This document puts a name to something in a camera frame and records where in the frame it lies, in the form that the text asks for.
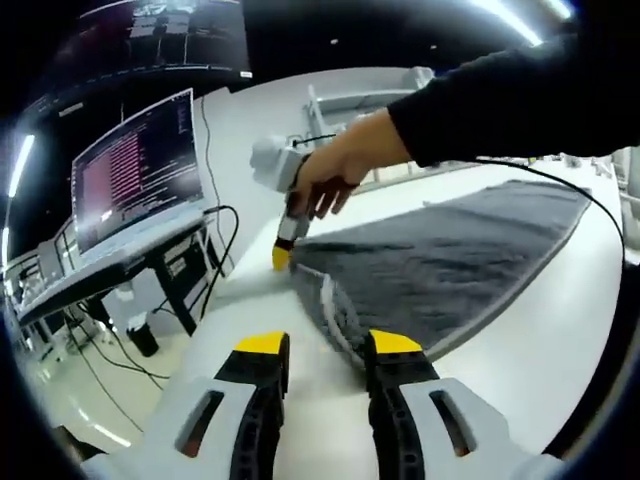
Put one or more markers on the grey towel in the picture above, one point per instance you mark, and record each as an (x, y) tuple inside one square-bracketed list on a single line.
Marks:
[(450, 260)]

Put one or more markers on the person's right hand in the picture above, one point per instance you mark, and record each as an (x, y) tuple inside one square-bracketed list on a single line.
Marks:
[(345, 155)]

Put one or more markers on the grey metal shelf rack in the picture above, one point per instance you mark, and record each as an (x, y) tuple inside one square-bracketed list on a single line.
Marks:
[(320, 107)]

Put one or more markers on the black bin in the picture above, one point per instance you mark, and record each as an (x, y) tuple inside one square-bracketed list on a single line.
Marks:
[(145, 337)]

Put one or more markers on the computer monitor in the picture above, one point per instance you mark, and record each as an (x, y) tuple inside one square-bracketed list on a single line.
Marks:
[(135, 175)]

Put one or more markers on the grey desk with black legs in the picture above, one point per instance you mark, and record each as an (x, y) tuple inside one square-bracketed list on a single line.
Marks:
[(100, 277)]

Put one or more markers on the ceiling light strip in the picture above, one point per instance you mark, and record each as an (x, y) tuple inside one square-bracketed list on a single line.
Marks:
[(510, 22), (20, 175)]

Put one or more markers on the large dark wall screen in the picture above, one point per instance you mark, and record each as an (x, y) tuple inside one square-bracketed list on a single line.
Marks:
[(165, 40)]

